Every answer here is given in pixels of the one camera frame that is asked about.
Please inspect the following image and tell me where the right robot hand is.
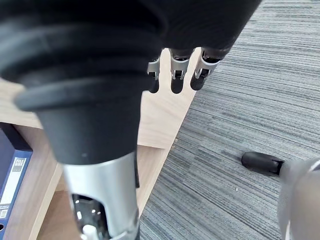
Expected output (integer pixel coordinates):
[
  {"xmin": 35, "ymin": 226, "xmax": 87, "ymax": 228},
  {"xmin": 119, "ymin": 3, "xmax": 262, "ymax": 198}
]
[{"xmin": 0, "ymin": 0, "xmax": 263, "ymax": 240}]

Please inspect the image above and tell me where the dark robot foot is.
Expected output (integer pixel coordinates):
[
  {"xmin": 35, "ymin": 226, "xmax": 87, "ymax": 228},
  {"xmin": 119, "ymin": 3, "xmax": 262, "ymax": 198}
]
[{"xmin": 241, "ymin": 151, "xmax": 286, "ymax": 176}]

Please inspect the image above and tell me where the blue file folder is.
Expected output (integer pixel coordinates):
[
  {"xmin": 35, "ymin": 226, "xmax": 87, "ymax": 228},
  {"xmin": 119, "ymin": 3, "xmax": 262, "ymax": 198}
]
[{"xmin": 0, "ymin": 121, "xmax": 34, "ymax": 240}]

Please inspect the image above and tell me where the wooden cabinet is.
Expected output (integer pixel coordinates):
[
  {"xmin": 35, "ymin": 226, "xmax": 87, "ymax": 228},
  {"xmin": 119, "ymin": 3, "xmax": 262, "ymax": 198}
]
[{"xmin": 0, "ymin": 47, "xmax": 202, "ymax": 240}]

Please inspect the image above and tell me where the silver robot leg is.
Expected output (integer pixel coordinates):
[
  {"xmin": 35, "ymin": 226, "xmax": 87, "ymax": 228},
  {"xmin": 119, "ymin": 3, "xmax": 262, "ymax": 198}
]
[{"xmin": 276, "ymin": 156, "xmax": 320, "ymax": 240}]

